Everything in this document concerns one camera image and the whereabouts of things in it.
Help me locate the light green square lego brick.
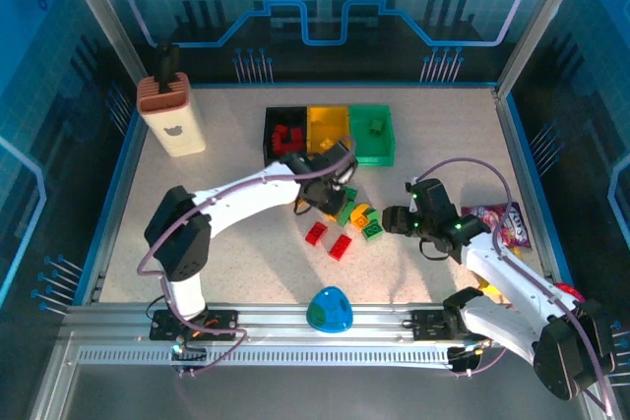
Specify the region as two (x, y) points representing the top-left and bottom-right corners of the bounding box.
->
(361, 219), (385, 243)

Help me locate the pink translucent triangular container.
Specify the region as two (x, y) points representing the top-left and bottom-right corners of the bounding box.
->
(554, 281), (587, 304)

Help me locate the yellow plastic bin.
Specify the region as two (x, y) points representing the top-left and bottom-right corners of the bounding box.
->
(306, 104), (353, 169)

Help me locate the aluminium front rail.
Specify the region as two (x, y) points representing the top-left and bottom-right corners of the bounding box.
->
(61, 302), (547, 345)

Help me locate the black connector with wires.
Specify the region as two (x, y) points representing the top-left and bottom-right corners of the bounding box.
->
(169, 335), (211, 375)
(445, 340), (493, 377)

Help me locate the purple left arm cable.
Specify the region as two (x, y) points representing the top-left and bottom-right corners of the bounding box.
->
(136, 134), (358, 377)

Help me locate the yellow snack bag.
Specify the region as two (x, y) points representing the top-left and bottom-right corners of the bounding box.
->
(475, 277), (516, 311)

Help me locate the grey metal lower panel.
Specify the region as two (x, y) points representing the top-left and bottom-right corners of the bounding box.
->
(29, 330), (626, 420)

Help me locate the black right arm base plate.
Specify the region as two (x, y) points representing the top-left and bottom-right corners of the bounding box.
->
(410, 309), (499, 342)

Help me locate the slotted grey cable duct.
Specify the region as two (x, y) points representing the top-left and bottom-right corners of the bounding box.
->
(76, 344), (469, 368)

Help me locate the blue-edged side rail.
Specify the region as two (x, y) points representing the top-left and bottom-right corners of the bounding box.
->
(72, 104), (147, 306)
(491, 86), (567, 273)

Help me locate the purple snack bag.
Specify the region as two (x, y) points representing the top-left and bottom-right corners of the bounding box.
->
(460, 201), (535, 251)

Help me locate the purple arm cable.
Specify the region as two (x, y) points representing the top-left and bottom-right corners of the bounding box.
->
(136, 134), (358, 377)
(410, 157), (616, 419)

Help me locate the black plastic bin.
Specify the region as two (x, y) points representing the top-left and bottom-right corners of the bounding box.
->
(263, 105), (310, 169)

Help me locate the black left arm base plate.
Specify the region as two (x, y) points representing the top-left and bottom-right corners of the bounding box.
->
(149, 309), (241, 342)

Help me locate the green plastic bin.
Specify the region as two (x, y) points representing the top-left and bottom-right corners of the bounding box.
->
(347, 103), (396, 167)

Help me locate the black knife handle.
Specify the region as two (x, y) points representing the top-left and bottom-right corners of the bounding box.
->
(156, 43), (181, 94)

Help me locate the blue translucent triangular container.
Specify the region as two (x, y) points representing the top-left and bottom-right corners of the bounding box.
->
(305, 285), (352, 333)

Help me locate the aluminium frame post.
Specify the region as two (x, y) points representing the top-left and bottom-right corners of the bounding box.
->
(495, 0), (592, 99)
(54, 0), (149, 85)

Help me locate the cream knife block brown top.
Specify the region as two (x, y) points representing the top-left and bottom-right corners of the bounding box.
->
(136, 72), (207, 159)

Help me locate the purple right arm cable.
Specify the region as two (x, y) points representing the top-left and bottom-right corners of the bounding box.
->
(410, 157), (616, 419)

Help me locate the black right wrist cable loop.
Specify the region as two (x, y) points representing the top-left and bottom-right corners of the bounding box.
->
(417, 237), (452, 263)

